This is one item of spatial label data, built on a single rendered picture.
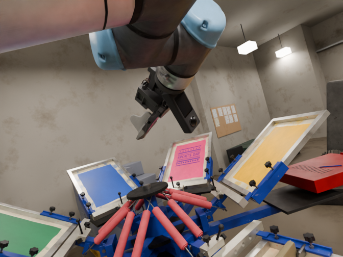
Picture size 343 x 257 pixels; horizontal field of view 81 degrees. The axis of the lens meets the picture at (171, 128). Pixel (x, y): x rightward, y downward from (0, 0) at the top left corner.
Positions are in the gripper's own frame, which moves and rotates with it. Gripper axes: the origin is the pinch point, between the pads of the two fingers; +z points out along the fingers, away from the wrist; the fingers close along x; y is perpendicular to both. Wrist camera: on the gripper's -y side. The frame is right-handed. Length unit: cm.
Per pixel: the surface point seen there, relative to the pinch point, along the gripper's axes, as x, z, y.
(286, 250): -12, 28, -74
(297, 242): -22, 35, -85
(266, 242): -17, 47, -79
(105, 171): -17, 204, 29
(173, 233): 7, 71, -43
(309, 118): -112, 41, -72
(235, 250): -4, 50, -67
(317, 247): -23, 28, -88
